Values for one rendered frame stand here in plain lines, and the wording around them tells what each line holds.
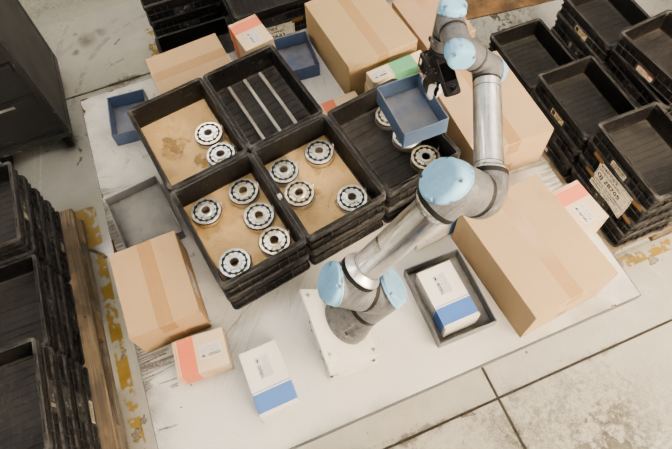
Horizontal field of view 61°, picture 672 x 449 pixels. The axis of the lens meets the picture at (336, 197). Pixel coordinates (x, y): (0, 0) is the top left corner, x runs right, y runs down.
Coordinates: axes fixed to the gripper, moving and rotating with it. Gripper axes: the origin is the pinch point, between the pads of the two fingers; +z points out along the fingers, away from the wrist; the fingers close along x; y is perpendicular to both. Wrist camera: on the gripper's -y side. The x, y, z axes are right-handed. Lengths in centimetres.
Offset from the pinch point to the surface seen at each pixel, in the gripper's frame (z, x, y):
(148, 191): 49, 95, 30
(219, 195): 35, 71, 10
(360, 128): 30.9, 14.8, 18.1
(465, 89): 20.7, -24.4, 14.9
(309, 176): 33, 39, 6
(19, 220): 65, 146, 44
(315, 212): 33, 42, -9
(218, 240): 35, 75, -7
